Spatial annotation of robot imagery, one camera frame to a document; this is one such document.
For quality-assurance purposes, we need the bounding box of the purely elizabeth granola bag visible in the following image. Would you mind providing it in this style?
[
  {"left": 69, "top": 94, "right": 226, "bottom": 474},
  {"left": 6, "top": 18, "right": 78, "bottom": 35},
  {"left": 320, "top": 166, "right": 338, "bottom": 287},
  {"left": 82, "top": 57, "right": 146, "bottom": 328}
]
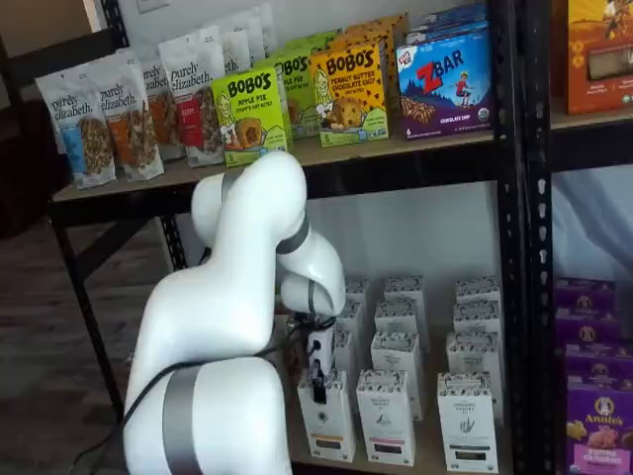
[
  {"left": 217, "top": 12, "right": 263, "bottom": 50},
  {"left": 197, "top": 24, "right": 254, "bottom": 75},
  {"left": 246, "top": 2, "right": 277, "bottom": 65}
]

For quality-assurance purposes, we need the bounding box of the white plastic sheet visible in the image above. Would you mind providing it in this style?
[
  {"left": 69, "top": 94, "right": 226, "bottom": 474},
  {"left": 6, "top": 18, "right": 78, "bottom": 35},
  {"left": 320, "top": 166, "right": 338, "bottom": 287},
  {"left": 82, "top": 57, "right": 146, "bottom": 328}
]
[{"left": 551, "top": 165, "right": 633, "bottom": 283}]

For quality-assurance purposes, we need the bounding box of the white box yellow strip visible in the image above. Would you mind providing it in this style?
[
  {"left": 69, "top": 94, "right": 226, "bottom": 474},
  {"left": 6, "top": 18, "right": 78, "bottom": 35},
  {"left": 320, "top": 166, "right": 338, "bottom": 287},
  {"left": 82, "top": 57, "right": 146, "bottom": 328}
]
[
  {"left": 344, "top": 277, "right": 371, "bottom": 304},
  {"left": 296, "top": 368, "right": 356, "bottom": 464},
  {"left": 340, "top": 299, "right": 365, "bottom": 337},
  {"left": 331, "top": 330, "right": 355, "bottom": 372}
]

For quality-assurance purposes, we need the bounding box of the green Bobo's apple pie box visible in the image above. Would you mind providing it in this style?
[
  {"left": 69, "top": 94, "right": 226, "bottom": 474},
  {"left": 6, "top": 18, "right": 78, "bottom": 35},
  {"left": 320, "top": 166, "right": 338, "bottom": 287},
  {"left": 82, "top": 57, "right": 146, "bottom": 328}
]
[
  {"left": 284, "top": 29, "right": 342, "bottom": 56},
  {"left": 269, "top": 47, "right": 320, "bottom": 141},
  {"left": 211, "top": 66, "right": 289, "bottom": 167}
]

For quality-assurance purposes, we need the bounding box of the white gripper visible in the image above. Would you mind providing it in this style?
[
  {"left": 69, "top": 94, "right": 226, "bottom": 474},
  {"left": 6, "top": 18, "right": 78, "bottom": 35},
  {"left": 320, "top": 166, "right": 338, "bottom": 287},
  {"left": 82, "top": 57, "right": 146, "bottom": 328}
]
[{"left": 306, "top": 326, "right": 338, "bottom": 403}]

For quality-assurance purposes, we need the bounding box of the dark brown furniture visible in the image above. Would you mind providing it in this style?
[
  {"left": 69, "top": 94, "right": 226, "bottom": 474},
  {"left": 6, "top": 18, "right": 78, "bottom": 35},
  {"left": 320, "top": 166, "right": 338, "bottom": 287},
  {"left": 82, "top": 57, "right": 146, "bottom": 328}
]
[{"left": 0, "top": 98, "right": 70, "bottom": 239}]

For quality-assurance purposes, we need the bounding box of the white box pink strip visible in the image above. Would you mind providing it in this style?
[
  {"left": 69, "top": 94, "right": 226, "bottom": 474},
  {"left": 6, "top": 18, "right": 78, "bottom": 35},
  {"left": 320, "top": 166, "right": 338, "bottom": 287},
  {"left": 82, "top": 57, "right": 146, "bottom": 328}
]
[
  {"left": 383, "top": 275, "right": 426, "bottom": 303},
  {"left": 374, "top": 299, "right": 429, "bottom": 333},
  {"left": 370, "top": 330, "right": 427, "bottom": 422},
  {"left": 355, "top": 368, "right": 416, "bottom": 467}
]

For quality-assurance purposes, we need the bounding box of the granola bag orange label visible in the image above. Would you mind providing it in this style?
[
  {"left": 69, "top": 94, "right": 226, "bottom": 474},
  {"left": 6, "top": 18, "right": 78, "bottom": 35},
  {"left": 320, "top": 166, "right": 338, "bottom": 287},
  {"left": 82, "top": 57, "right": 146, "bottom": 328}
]
[
  {"left": 136, "top": 48, "right": 187, "bottom": 162},
  {"left": 96, "top": 63, "right": 165, "bottom": 182}
]

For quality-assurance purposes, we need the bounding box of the granola bag red label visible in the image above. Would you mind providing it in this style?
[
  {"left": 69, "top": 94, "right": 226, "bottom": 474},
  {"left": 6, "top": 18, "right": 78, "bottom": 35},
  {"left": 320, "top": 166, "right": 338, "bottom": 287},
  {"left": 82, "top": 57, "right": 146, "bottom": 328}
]
[{"left": 157, "top": 34, "right": 226, "bottom": 167}]

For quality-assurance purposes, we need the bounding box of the granola bag blue label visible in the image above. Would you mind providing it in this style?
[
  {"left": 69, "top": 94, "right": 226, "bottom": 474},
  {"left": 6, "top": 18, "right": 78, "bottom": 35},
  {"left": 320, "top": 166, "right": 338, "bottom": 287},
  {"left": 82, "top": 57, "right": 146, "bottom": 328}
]
[{"left": 34, "top": 68, "right": 119, "bottom": 190}]

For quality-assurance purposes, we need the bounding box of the orange snack box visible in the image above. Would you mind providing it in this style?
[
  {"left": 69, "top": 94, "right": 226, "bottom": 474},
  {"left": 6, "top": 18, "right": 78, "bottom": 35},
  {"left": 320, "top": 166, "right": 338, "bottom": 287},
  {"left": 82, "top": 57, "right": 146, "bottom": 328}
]
[{"left": 566, "top": 0, "right": 633, "bottom": 116}]

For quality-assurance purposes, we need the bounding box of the purple Annie's box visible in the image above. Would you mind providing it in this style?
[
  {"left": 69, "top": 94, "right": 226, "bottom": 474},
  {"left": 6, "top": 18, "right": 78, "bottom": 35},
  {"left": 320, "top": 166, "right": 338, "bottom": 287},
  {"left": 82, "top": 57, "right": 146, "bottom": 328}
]
[
  {"left": 566, "top": 375, "right": 633, "bottom": 475},
  {"left": 563, "top": 340, "right": 633, "bottom": 387},
  {"left": 553, "top": 306, "right": 622, "bottom": 347},
  {"left": 553, "top": 279, "right": 617, "bottom": 313}
]

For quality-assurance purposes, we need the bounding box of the yellow Bobo's peanut butter box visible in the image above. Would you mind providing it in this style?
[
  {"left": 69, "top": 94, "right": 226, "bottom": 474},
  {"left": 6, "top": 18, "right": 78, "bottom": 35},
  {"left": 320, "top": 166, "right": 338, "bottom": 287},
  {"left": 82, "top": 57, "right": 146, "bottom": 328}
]
[
  {"left": 343, "top": 13, "right": 409, "bottom": 50},
  {"left": 309, "top": 42, "right": 390, "bottom": 148},
  {"left": 325, "top": 25, "right": 397, "bottom": 136}
]

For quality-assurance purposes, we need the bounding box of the white box grey strip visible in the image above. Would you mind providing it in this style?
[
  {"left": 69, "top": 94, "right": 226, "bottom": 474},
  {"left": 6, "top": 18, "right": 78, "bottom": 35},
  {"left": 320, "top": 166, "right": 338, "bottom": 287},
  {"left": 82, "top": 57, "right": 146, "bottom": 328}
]
[
  {"left": 445, "top": 331, "right": 503, "bottom": 427},
  {"left": 452, "top": 300, "right": 501, "bottom": 335},
  {"left": 436, "top": 371, "right": 496, "bottom": 472},
  {"left": 454, "top": 277, "right": 500, "bottom": 304}
]

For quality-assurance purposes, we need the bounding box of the blue Zbar box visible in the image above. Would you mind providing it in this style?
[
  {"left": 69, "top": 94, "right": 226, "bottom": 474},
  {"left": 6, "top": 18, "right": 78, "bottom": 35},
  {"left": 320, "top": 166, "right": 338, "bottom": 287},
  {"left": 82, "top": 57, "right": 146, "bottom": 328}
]
[
  {"left": 395, "top": 29, "right": 495, "bottom": 142},
  {"left": 406, "top": 18, "right": 491, "bottom": 48},
  {"left": 419, "top": 3, "right": 490, "bottom": 26}
]

